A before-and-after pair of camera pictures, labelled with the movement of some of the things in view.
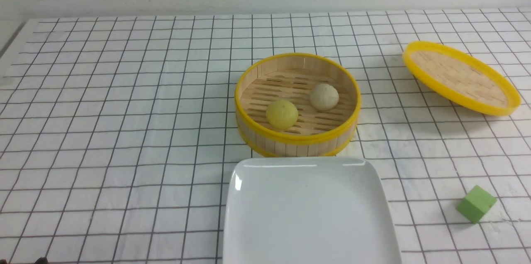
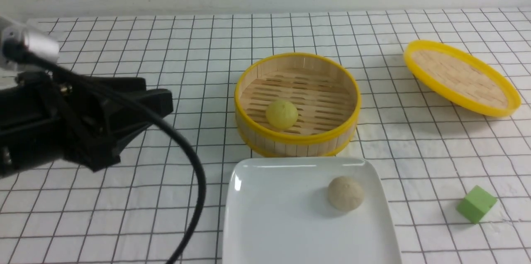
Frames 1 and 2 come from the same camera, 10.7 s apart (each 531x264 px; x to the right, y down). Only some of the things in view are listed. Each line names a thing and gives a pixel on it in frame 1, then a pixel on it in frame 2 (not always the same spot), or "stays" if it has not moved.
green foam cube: x=476 y=204 stays
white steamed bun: x=324 y=97 to x=344 y=194
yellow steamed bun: x=281 y=114 stays
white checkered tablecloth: x=118 y=134 stays
